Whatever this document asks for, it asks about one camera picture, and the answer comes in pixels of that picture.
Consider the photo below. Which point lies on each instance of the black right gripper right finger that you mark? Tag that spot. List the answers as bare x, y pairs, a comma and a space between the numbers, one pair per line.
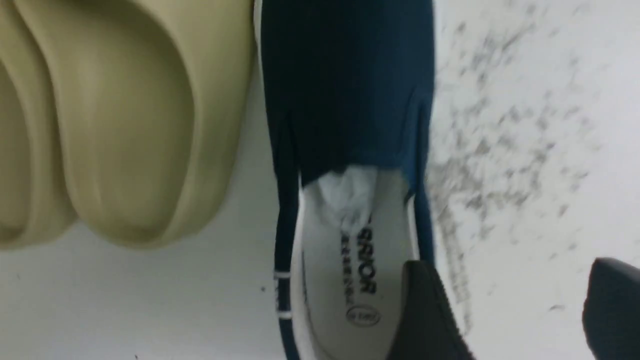
611, 310

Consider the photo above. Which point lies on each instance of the right olive green slipper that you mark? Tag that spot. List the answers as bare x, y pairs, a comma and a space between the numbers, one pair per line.
150, 98

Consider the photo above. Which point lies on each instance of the navy slip-on shoe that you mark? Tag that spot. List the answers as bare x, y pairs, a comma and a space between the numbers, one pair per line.
349, 90

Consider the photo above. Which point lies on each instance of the left olive green slipper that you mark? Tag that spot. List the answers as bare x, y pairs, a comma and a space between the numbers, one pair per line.
34, 205

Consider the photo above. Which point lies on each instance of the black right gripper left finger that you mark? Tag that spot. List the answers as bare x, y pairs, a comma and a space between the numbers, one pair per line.
427, 329

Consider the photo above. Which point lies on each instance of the olive green slipper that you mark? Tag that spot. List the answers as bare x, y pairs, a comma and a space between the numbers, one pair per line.
150, 98
34, 205

